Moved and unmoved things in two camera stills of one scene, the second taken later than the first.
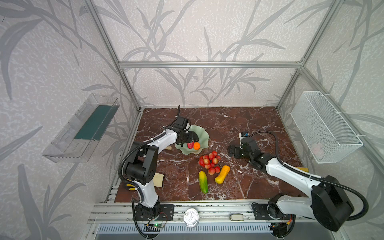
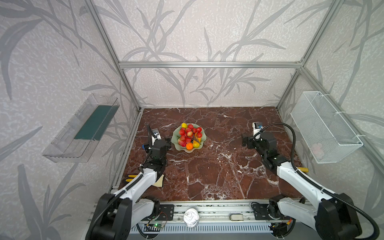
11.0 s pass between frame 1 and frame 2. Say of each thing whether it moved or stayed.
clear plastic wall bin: stayed
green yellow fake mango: moved
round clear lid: stayed
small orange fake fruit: moved
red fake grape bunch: moved
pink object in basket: stayed
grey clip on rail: stayed
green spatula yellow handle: stayed
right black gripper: moved
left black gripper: moved
